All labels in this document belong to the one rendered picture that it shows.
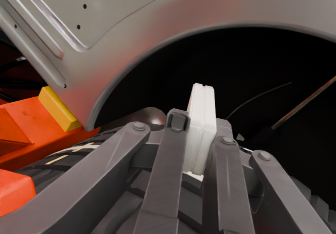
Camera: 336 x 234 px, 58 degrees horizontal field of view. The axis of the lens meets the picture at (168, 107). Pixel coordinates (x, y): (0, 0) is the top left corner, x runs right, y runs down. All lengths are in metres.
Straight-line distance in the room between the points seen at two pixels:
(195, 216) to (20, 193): 0.14
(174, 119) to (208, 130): 0.02
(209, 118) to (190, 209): 0.12
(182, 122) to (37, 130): 0.75
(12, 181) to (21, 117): 0.65
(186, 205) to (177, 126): 0.13
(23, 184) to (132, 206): 0.09
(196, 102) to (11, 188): 0.14
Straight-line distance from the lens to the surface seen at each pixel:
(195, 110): 0.17
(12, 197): 0.25
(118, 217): 0.26
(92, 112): 0.80
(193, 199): 0.28
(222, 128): 0.18
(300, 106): 0.84
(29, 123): 0.89
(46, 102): 0.93
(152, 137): 0.15
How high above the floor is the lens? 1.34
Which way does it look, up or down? 32 degrees down
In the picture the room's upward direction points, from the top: 39 degrees clockwise
